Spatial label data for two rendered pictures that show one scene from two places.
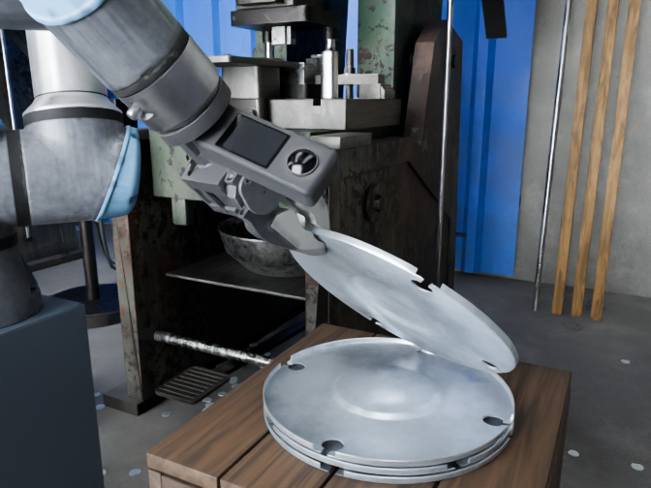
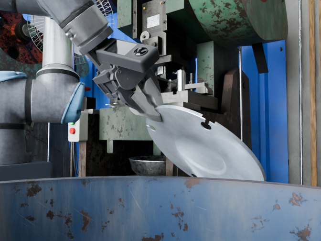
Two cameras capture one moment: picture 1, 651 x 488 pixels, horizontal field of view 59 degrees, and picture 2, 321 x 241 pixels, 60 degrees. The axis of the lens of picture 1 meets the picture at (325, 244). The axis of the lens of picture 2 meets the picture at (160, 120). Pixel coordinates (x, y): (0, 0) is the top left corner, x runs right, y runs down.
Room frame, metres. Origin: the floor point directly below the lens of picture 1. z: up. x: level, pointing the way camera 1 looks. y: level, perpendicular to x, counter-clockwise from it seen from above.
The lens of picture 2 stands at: (0.01, -0.07, 0.52)
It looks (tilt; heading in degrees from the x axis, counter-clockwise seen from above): 3 degrees up; 7
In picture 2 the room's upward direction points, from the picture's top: straight up
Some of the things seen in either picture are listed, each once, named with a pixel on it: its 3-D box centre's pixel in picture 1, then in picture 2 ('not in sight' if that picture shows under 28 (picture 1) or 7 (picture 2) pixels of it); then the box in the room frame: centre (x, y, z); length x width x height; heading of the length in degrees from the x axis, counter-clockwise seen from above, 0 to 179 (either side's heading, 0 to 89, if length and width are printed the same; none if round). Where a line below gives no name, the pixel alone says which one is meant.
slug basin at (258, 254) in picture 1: (289, 244); (163, 168); (1.37, 0.09, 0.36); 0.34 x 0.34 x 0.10
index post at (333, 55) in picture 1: (329, 73); (180, 80); (1.17, -0.01, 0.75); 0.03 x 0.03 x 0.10; 63
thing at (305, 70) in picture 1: (285, 75); (162, 87); (1.36, 0.09, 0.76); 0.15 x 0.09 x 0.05; 63
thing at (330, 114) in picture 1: (286, 111); (163, 104); (1.37, 0.09, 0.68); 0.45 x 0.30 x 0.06; 63
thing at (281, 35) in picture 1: (283, 36); (162, 71); (1.36, 0.09, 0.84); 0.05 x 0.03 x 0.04; 63
